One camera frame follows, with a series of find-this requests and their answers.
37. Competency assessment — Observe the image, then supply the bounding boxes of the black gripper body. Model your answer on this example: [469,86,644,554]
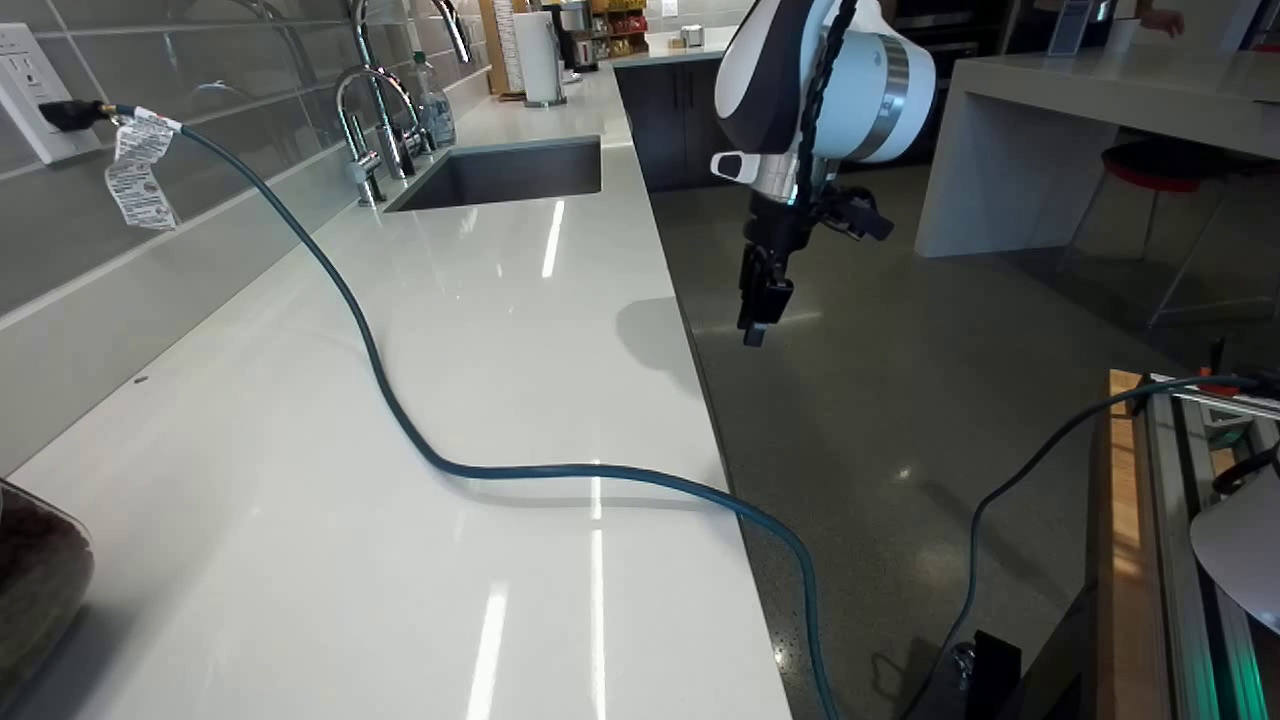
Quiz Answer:
[736,183,893,327]

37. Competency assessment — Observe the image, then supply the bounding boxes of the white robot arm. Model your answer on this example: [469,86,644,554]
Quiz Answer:
[709,0,938,344]

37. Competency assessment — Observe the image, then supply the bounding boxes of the dark wood base cabinets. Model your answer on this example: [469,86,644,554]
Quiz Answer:
[615,60,728,190]

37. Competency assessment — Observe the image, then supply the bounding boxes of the dark undermount sink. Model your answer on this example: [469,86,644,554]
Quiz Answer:
[392,135,602,210]

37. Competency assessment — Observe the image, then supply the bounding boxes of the white kitchen island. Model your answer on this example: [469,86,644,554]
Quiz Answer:
[918,49,1280,258]

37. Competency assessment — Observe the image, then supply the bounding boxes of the white paper towel roll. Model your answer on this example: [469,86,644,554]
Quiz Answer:
[511,13,566,106]

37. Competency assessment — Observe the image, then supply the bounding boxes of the red bar stool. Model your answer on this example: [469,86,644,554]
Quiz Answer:
[1067,135,1238,327]

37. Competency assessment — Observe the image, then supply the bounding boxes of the chrome kitchen faucet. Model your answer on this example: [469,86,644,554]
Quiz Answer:
[334,0,431,203]

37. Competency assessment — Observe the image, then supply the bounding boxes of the black power plug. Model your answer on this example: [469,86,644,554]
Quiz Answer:
[39,98,115,131]

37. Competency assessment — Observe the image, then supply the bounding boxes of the dark fabric object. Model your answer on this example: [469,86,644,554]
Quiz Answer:
[0,480,96,705]

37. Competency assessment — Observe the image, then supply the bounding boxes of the black built-in wall oven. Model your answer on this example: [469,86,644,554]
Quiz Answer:
[888,0,1009,84]

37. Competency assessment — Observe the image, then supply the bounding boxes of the teal power cable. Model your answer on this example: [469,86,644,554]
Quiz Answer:
[167,115,1277,720]

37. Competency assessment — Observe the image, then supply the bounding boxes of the wooden robot cart frame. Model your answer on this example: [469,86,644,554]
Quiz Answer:
[1018,371,1280,720]

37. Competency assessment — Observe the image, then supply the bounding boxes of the white wall outlet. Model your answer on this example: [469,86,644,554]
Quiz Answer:
[0,23,102,163]

